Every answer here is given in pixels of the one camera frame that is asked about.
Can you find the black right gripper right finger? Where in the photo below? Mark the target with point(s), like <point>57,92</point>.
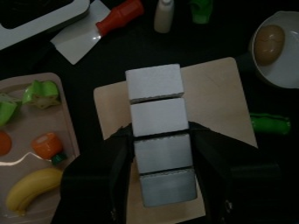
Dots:
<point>237,180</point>

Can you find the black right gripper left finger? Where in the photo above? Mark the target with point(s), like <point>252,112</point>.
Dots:
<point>93,180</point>

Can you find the yellow toy banana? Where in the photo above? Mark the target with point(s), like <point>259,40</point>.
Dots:
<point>32,186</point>

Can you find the orange toy carrot piece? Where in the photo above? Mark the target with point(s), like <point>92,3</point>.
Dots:
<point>46,145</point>

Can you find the green toy cucumber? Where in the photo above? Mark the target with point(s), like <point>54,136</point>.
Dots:
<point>269,123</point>

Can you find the orange toy fruit slice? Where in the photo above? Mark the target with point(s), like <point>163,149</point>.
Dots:
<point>4,143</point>

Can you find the wooden cutting board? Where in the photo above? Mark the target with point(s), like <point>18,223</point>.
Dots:
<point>217,99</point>

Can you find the green toy star fruit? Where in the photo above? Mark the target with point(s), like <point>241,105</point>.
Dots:
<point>41,94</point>

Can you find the green toy vegetable piece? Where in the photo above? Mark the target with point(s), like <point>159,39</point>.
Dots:
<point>6,109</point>

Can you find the white bowl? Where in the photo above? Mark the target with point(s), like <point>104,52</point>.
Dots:
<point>281,58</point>

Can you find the brown toy egg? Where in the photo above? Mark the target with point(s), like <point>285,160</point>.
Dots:
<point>268,43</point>

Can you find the green toy pepper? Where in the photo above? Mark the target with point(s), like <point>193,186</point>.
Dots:
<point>201,10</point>

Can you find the white toy bottle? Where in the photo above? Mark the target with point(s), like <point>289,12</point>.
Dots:
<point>163,16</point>

